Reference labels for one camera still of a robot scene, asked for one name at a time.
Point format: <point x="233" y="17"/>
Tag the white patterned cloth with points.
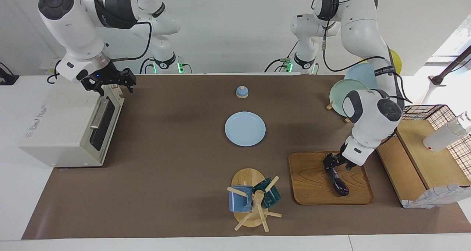
<point x="438" y="197"/>

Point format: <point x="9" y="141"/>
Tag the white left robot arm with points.
<point x="358" y="26"/>

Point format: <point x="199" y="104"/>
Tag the dark purple eggplant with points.
<point x="339" y="184"/>

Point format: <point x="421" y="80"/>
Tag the wooden serving tray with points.
<point x="312" y="184"/>

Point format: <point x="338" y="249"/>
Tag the large light blue plate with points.
<point x="362" y="74"/>

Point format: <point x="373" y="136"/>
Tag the wooden plate rack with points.
<point x="329" y="105"/>

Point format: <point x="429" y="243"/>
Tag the black stand pole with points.
<point x="450" y="65"/>

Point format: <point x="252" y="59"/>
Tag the glass oven door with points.
<point x="110" y="133"/>

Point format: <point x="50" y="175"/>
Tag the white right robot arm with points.
<point x="73" y="30"/>

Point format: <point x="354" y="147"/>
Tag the wooden mug tree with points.
<point x="247" y="177"/>

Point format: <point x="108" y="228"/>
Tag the white cylindrical bottle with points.
<point x="441" y="137"/>

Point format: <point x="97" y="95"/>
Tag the dark green mug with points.
<point x="270" y="195"/>

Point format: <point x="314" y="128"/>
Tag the small light blue plate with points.
<point x="245" y="128"/>

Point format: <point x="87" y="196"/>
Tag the black clamp mount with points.
<point x="7" y="78"/>

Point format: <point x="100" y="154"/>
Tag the wooden two-tier shelf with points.
<point x="427" y="170"/>

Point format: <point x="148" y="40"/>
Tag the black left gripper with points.
<point x="342" y="157"/>

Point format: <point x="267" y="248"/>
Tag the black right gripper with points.
<point x="110" y="76"/>

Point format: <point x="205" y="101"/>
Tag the cream toaster oven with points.
<point x="62" y="122"/>

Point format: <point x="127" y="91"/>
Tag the light green plate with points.
<point x="338" y="96"/>

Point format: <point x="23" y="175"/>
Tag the blue mug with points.
<point x="239" y="201"/>

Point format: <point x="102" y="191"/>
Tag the brown table mat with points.
<point x="184" y="162"/>

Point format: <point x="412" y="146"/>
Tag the yellow plate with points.
<point x="396" y="61"/>

